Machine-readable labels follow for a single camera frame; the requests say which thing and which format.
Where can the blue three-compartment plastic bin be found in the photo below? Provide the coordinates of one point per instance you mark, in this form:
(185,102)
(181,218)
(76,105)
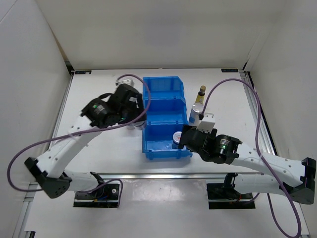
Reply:
(166,115)

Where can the silver-top shaker can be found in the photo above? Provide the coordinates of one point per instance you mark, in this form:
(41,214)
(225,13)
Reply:
(139,125)
(196,110)

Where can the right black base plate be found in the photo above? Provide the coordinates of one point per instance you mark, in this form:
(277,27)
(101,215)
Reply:
(223,196)

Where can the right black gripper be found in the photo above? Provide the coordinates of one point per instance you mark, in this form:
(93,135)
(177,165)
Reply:
(212,135)

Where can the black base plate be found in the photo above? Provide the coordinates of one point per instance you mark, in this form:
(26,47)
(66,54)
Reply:
(223,196)
(108,196)

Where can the front aluminium rail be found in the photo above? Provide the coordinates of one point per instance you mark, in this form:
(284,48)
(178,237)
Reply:
(162,175)

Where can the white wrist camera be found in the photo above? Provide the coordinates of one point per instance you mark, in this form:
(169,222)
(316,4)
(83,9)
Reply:
(207,123)
(126,80)

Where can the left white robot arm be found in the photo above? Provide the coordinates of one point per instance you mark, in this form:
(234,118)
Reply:
(49,169)

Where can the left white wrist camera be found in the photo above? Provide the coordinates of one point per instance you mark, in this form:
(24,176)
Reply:
(126,80)

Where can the yellow-label brown bottle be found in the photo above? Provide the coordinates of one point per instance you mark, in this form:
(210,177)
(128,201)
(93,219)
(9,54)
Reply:
(201,94)

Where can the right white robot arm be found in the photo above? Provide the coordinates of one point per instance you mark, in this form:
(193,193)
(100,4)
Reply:
(276,175)

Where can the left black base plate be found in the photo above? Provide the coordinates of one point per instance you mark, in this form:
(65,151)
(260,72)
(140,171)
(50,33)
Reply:
(108,196)

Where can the white-lid dark jar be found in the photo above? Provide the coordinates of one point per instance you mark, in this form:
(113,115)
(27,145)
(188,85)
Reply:
(176,137)

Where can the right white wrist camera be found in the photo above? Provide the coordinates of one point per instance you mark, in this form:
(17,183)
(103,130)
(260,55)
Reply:
(207,123)

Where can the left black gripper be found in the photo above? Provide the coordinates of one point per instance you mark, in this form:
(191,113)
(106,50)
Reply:
(137,112)

